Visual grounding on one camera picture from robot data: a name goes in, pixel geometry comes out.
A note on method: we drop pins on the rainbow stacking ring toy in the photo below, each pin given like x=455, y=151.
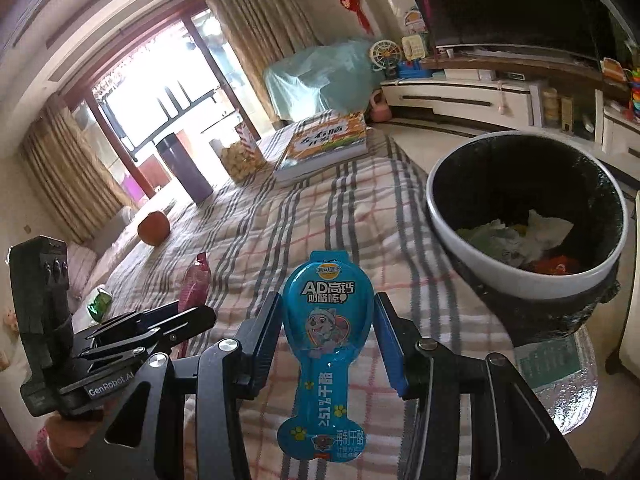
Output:
x=634, y=85

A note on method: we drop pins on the red apple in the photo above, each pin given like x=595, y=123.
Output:
x=154, y=228

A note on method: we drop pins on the clear jar of biscuits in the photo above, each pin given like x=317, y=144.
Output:
x=241, y=158

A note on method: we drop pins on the purple thermos bottle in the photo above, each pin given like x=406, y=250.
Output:
x=183, y=168

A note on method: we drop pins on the right beige curtain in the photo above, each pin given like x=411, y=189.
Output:
x=261, y=33

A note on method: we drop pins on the beige curtain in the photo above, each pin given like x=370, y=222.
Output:
x=77, y=189
x=261, y=33

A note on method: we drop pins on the white rim trash bin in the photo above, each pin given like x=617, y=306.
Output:
x=535, y=225

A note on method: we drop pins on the left beige curtain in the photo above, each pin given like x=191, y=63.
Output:
x=77, y=189

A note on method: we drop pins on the colourful children's book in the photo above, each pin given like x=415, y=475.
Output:
x=319, y=142

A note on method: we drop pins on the blue cheese stick wrapper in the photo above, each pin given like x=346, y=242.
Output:
x=327, y=315

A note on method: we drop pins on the plaid tablecloth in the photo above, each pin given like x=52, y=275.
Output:
x=320, y=243

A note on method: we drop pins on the pink striped sofa cushion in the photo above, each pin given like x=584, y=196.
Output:
x=81, y=261

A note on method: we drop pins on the yellow toy telephone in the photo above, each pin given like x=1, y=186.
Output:
x=415, y=46

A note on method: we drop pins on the black television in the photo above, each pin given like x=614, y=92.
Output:
x=588, y=28

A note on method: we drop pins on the person's left hand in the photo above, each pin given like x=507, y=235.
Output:
x=67, y=438

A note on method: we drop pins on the pink toy kettle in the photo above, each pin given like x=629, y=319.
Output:
x=379, y=111

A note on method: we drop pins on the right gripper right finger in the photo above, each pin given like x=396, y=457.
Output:
x=512, y=434

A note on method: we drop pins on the toy ferris wheel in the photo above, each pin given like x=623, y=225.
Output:
x=385, y=56

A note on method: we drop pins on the white TV cabinet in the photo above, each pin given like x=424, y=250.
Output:
x=512, y=105

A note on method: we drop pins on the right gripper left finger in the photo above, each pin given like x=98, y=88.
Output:
x=142, y=437

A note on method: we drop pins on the teal plastic covered furniture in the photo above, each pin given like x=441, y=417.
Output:
x=336, y=77

